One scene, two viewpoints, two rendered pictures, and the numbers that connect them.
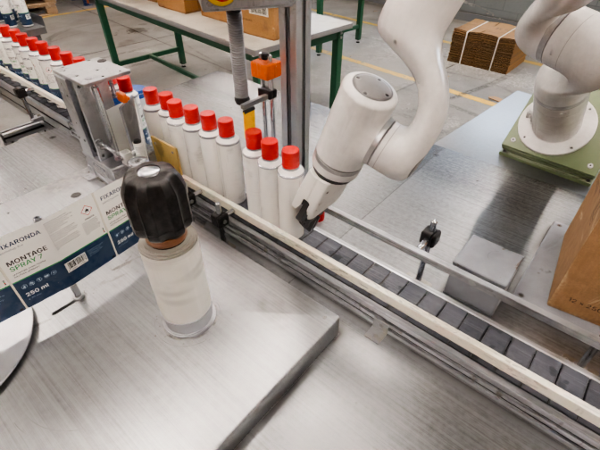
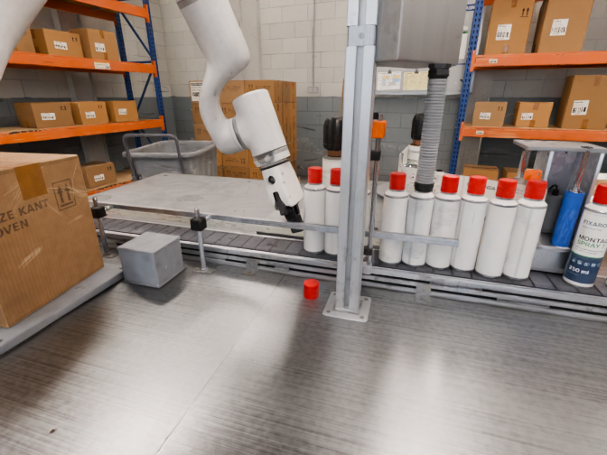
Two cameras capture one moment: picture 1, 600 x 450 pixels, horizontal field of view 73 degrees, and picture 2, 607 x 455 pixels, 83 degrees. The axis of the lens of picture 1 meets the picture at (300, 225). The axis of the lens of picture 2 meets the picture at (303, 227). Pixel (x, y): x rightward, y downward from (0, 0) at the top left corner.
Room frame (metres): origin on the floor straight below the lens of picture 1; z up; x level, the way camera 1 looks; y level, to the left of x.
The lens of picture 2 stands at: (1.35, -0.31, 1.24)
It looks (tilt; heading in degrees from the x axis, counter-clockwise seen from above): 21 degrees down; 157
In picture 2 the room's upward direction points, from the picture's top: straight up
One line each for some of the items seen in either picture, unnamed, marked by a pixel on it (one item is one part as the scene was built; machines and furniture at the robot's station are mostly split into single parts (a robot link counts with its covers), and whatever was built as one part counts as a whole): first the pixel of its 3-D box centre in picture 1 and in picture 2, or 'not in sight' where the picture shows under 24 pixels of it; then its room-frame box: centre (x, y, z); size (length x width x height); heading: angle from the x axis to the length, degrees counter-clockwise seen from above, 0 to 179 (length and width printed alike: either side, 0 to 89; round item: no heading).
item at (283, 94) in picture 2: not in sight; (248, 138); (-3.20, 0.86, 0.70); 1.20 x 0.82 x 1.39; 50
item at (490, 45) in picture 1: (489, 45); not in sight; (4.43, -1.97, 0.16); 0.65 x 0.54 x 0.32; 49
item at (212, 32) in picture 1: (208, 59); not in sight; (3.28, 0.72, 0.39); 2.20 x 0.80 x 0.78; 44
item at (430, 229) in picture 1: (420, 259); (204, 236); (0.55, -0.23, 0.91); 0.07 x 0.03 x 0.16; 140
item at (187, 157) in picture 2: not in sight; (179, 181); (-2.00, -0.14, 0.48); 0.89 x 0.63 x 0.96; 153
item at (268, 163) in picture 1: (271, 185); (336, 212); (0.69, 0.06, 0.98); 0.05 x 0.05 x 0.20
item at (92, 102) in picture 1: (112, 124); (541, 205); (0.90, 0.45, 1.01); 0.14 x 0.13 x 0.26; 50
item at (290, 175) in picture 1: (291, 195); (314, 210); (0.66, 0.02, 0.98); 0.05 x 0.05 x 0.20
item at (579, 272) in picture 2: (133, 115); (592, 236); (1.02, 0.44, 0.98); 0.05 x 0.05 x 0.20
